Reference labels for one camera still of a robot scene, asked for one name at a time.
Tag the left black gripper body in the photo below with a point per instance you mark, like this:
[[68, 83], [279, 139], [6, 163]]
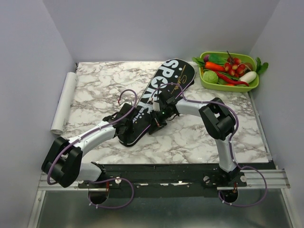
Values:
[[129, 125]]

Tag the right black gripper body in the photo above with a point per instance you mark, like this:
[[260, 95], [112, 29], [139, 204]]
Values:
[[159, 117]]

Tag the black sport racket bag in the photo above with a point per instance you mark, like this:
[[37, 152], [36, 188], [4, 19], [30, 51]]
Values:
[[170, 79]]

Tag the white shuttlecock tube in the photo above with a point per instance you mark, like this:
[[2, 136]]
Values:
[[63, 107]]

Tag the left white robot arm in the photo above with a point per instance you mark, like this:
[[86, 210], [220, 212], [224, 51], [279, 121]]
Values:
[[63, 163]]

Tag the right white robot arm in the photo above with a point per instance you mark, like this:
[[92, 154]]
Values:
[[218, 121]]

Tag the green plastic basket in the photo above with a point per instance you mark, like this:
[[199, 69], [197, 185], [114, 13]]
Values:
[[224, 86]]

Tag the green toy cabbage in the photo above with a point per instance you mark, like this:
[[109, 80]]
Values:
[[210, 77]]

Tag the orange toy carrot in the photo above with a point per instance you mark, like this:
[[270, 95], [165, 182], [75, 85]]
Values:
[[214, 67]]

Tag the red toy chili pepper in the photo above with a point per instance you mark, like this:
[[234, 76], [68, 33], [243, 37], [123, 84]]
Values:
[[230, 81]]

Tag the purple toy onion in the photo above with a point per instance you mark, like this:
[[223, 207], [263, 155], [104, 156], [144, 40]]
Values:
[[206, 58]]

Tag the red toy cherry bunch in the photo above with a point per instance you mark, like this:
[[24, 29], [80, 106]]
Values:
[[234, 66]]

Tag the white toy radish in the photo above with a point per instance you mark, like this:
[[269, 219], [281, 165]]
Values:
[[248, 77]]

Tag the green toy leaf outside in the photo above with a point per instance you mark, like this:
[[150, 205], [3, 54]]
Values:
[[261, 67]]

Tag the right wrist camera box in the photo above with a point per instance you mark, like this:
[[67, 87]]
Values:
[[156, 104]]

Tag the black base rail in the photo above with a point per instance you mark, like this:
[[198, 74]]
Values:
[[165, 180]]

